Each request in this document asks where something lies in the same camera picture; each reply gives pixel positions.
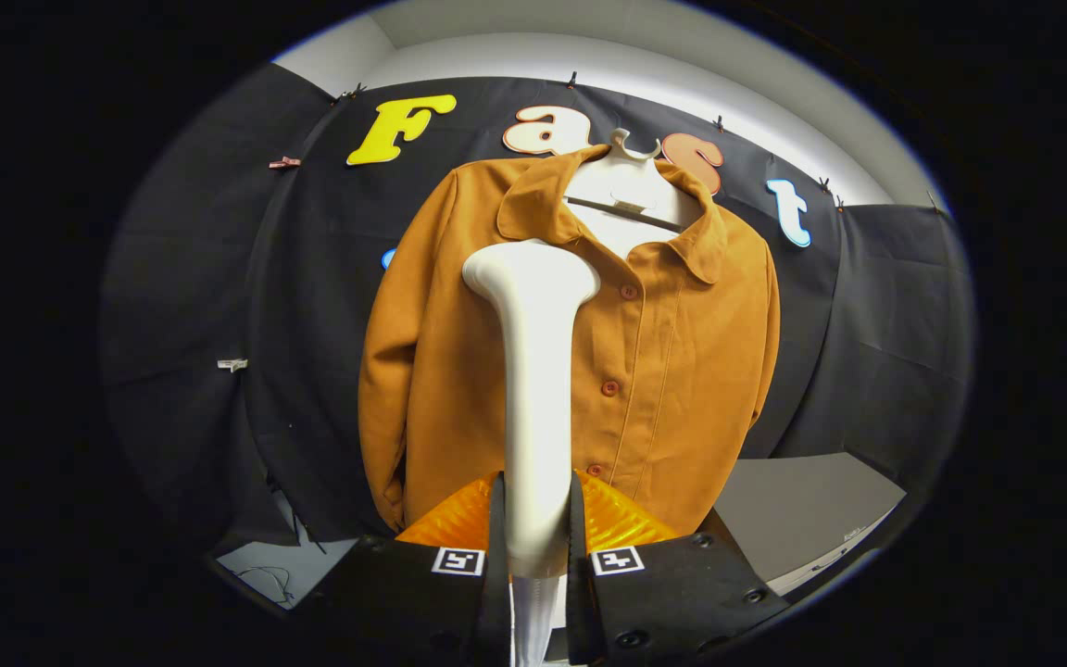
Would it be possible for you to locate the thin black cable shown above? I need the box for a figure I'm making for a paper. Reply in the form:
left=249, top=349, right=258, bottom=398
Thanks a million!
left=235, top=563, right=299, bottom=605

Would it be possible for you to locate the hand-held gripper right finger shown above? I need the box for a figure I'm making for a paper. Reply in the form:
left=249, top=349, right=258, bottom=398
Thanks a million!
left=566, top=471, right=790, bottom=667

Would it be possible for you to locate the orange button-up shirt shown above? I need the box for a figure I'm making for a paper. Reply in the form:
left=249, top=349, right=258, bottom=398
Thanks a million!
left=358, top=144, right=782, bottom=536

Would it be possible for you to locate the white garment steamer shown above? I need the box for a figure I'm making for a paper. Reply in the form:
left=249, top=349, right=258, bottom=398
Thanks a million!
left=461, top=238, right=602, bottom=580

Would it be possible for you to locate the black backdrop cloth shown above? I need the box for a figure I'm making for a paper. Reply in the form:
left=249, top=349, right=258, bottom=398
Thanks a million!
left=98, top=63, right=976, bottom=557

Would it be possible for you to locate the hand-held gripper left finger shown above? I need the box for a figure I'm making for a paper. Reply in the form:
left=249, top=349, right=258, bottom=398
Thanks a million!
left=297, top=471, right=511, bottom=667

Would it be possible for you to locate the grey cabinet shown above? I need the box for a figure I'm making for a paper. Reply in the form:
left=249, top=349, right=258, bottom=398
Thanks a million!
left=714, top=451, right=908, bottom=596

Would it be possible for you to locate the white mannequin torso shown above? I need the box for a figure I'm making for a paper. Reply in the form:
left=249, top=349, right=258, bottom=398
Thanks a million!
left=563, top=128, right=703, bottom=260

